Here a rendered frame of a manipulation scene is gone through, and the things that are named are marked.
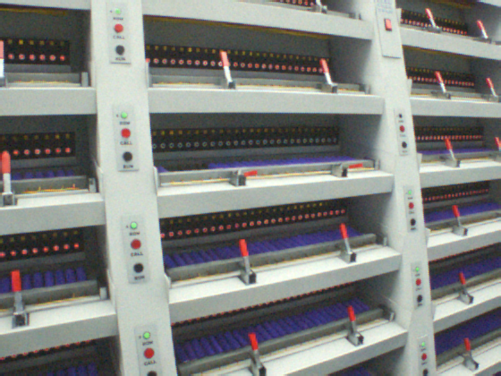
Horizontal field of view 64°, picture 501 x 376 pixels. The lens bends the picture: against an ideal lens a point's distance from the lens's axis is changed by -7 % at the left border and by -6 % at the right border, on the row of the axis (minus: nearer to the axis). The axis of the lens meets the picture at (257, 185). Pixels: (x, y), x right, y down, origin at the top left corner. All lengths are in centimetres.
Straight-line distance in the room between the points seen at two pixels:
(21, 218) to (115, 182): 17
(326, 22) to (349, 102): 20
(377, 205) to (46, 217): 81
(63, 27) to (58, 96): 29
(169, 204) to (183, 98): 21
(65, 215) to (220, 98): 38
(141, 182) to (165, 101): 16
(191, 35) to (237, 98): 29
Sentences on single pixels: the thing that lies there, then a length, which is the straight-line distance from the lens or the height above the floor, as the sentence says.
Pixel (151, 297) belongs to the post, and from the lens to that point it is 80.
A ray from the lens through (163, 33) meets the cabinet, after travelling 110.
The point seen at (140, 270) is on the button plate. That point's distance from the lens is 79.
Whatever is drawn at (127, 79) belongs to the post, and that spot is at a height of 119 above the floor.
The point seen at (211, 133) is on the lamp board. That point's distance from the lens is 102.
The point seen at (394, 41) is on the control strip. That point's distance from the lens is 121.
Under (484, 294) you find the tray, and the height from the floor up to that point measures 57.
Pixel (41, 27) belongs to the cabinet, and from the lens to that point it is 106.
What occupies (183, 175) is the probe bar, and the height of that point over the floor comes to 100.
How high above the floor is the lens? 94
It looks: 2 degrees up
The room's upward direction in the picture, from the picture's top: 6 degrees counter-clockwise
